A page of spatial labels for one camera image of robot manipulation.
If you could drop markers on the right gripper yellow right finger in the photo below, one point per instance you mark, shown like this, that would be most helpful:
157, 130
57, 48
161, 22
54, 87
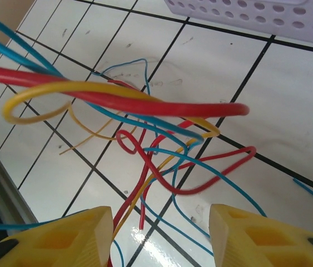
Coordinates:
256, 239

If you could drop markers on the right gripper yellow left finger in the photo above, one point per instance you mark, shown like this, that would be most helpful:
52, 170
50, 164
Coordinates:
61, 244

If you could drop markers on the purple perforated basket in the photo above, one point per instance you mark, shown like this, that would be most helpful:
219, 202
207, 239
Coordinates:
228, 16

